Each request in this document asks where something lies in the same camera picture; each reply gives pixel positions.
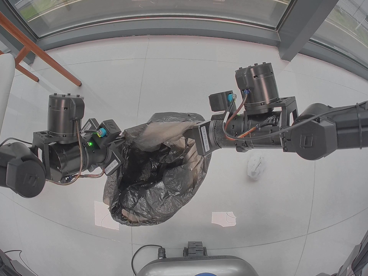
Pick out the black plastic bag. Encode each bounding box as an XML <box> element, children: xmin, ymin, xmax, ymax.
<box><xmin>103</xmin><ymin>112</ymin><xmax>212</xmax><ymax>227</ymax></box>

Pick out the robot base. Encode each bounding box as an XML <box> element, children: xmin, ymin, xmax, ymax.
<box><xmin>138</xmin><ymin>241</ymin><xmax>260</xmax><ymax>276</ymax></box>

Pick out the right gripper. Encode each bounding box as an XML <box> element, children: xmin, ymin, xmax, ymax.
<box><xmin>192</xmin><ymin>116</ymin><xmax>245</xmax><ymax>156</ymax></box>

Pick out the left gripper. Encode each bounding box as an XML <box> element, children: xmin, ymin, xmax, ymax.
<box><xmin>85</xmin><ymin>141</ymin><xmax>126</xmax><ymax>179</ymax></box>

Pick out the wooden chair with white cushions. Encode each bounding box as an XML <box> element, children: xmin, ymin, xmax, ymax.
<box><xmin>0</xmin><ymin>10</ymin><xmax>83</xmax><ymax>134</ymax></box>

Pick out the black cable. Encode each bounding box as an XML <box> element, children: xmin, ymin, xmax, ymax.
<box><xmin>131</xmin><ymin>244</ymin><xmax>165</xmax><ymax>276</ymax></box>

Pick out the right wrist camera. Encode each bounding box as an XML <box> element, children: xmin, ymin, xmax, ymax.
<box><xmin>208</xmin><ymin>90</ymin><xmax>235</xmax><ymax>121</ymax></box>

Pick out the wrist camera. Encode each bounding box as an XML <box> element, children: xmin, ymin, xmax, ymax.
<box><xmin>82</xmin><ymin>119</ymin><xmax>121</xmax><ymax>149</ymax></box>
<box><xmin>208</xmin><ymin>90</ymin><xmax>235</xmax><ymax>121</ymax></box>

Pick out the window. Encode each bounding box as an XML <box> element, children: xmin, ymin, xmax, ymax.
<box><xmin>0</xmin><ymin>0</ymin><xmax>368</xmax><ymax>75</ymax></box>

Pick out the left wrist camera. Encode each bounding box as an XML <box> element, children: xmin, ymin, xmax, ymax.
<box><xmin>82</xmin><ymin>119</ymin><xmax>121</xmax><ymax>149</ymax></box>

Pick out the crumpled white paper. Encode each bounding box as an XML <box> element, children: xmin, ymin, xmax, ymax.
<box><xmin>247</xmin><ymin>154</ymin><xmax>267</xmax><ymax>180</ymax></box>

